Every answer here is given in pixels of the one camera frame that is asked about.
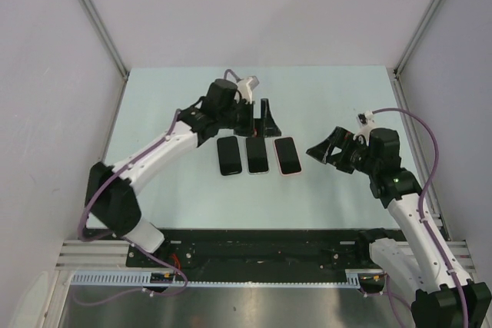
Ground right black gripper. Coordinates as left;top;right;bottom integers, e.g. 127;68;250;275
306;126;378;176

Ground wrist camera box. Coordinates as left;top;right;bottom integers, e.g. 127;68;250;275
357;111;377;141
237;76;259;104

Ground white-edged black smartphone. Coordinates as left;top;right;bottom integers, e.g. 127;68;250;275
245;137;269;174

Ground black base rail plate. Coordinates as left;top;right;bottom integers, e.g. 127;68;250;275
78;227;449;294

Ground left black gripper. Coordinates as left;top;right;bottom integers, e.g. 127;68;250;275
218;99;281;138

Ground black phone case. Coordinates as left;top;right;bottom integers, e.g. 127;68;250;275
217;136;242;176

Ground left aluminium frame post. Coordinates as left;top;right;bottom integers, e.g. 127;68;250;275
78;0;129;81

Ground right aluminium frame post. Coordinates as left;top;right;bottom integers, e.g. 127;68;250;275
392;0;445;78

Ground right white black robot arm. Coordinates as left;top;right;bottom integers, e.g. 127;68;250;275
306;127;491;327

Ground pink phone case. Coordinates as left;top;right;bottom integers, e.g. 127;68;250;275
272;136;303;177

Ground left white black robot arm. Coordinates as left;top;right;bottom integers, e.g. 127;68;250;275
79;76;281;267

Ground white slotted cable duct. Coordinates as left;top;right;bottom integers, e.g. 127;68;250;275
71;270;360;289

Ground aluminium frame post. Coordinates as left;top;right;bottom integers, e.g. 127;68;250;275
392;0;445;78
78;0;129;81

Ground teal-edged black smartphone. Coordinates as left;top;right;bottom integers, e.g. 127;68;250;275
274;137;301;174

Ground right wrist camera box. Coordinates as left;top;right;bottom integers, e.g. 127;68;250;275
357;111;377;141

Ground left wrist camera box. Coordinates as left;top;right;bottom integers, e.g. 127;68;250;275
237;76;259;104

